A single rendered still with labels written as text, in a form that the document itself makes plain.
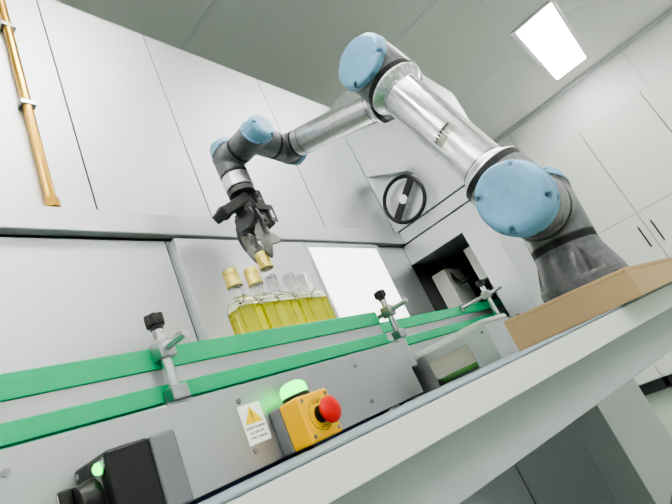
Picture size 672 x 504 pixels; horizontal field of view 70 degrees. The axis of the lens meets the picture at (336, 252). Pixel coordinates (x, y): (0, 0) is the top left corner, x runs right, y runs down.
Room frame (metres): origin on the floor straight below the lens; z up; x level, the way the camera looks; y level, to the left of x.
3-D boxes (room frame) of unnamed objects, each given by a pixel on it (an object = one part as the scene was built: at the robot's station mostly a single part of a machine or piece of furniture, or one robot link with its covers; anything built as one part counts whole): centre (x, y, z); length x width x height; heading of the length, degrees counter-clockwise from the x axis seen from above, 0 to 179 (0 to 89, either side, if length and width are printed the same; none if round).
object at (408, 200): (1.92, -0.37, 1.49); 0.21 x 0.05 x 0.21; 56
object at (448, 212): (2.20, -0.62, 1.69); 0.70 x 0.37 x 0.89; 146
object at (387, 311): (1.16, -0.03, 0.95); 0.17 x 0.03 x 0.12; 56
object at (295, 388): (0.77, 0.15, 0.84); 0.04 x 0.04 x 0.03
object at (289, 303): (1.09, 0.17, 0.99); 0.06 x 0.06 x 0.21; 57
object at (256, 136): (1.07, 0.06, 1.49); 0.11 x 0.11 x 0.08; 58
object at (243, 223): (1.12, 0.15, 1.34); 0.09 x 0.08 x 0.12; 147
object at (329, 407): (0.74, 0.11, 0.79); 0.04 x 0.03 x 0.04; 146
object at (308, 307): (1.14, 0.13, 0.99); 0.06 x 0.06 x 0.21; 56
